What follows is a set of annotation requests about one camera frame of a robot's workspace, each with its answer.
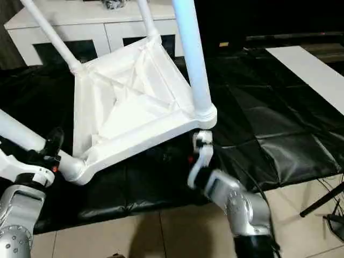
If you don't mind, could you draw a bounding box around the white plastic table leg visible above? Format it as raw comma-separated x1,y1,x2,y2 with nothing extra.
0,108,82,184
171,0,213,117
20,0,82,73
138,0,162,41

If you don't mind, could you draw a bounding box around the white plastic table top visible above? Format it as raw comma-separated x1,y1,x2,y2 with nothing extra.
71,35,218,187

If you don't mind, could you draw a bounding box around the black work mat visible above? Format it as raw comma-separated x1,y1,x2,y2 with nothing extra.
0,47,344,235

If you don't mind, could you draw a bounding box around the grey curtain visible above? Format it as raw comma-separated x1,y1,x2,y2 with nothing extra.
0,0,25,71

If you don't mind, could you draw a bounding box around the white sideboard cabinet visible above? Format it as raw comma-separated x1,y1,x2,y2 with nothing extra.
4,0,189,67

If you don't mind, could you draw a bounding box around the white side table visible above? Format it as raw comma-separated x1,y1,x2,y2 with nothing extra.
264,45,344,114

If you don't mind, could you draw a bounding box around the grey tangled bundle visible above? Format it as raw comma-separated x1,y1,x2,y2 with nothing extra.
103,0,127,11

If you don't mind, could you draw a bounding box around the black tripod base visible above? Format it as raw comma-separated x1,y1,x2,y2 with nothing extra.
323,199,344,238

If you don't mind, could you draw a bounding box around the dark low bench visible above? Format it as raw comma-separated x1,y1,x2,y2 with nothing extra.
245,31,344,65

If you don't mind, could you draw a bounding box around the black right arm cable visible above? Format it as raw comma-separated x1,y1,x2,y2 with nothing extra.
209,144,281,258

